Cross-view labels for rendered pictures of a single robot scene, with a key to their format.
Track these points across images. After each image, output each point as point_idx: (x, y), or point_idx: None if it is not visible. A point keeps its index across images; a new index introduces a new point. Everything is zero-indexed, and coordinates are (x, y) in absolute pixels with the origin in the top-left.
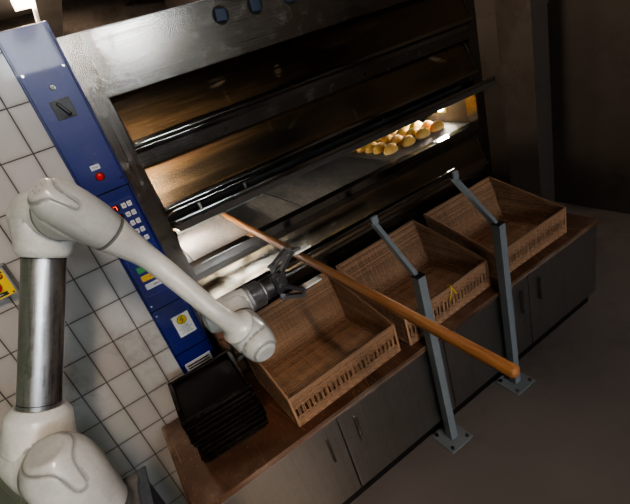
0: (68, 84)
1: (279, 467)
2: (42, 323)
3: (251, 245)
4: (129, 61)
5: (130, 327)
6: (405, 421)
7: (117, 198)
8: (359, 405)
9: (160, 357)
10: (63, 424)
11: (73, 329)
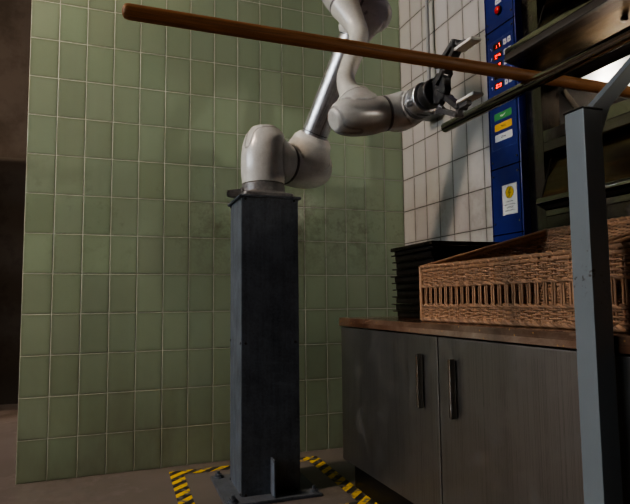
0: None
1: (384, 342)
2: (324, 75)
3: (616, 114)
4: None
5: (481, 184)
6: (528, 493)
7: (503, 33)
8: (464, 349)
9: (490, 234)
10: (301, 143)
11: (453, 167)
